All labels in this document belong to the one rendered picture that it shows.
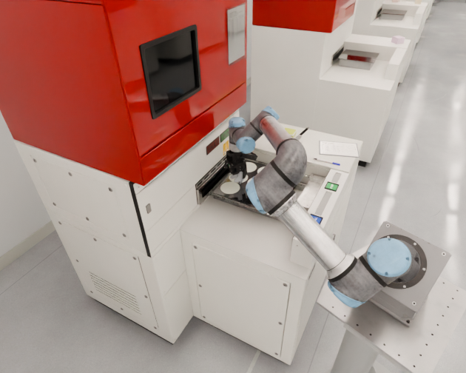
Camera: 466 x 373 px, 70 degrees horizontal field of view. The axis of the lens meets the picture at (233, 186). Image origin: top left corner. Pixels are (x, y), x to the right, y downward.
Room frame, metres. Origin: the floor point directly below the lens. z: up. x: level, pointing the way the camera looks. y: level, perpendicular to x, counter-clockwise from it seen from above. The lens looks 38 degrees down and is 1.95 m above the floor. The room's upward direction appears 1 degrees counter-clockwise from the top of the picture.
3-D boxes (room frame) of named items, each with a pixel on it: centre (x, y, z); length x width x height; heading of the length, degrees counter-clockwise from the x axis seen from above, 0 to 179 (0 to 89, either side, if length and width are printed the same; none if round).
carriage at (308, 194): (1.27, -0.36, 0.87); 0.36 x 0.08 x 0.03; 151
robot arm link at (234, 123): (1.37, -0.02, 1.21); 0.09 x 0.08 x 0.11; 16
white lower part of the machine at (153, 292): (1.49, 0.46, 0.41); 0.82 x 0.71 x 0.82; 151
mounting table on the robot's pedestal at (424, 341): (0.76, -0.59, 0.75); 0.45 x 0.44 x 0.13; 44
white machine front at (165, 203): (1.32, 0.17, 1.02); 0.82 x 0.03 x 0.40; 151
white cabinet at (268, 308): (1.40, -0.25, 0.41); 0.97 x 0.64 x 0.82; 151
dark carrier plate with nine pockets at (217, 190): (1.38, -0.12, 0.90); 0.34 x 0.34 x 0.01; 61
